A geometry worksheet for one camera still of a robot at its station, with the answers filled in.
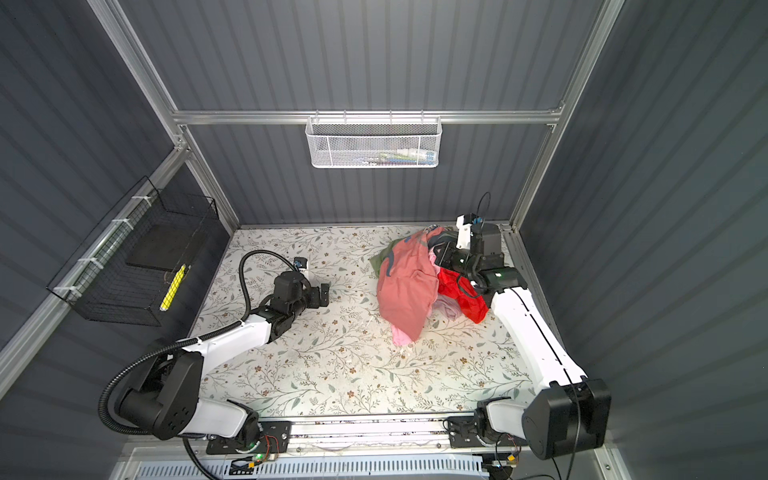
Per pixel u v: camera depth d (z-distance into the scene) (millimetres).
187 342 479
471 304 791
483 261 587
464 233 708
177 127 893
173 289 692
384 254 1086
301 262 799
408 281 796
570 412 387
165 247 765
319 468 771
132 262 733
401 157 912
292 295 708
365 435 756
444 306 947
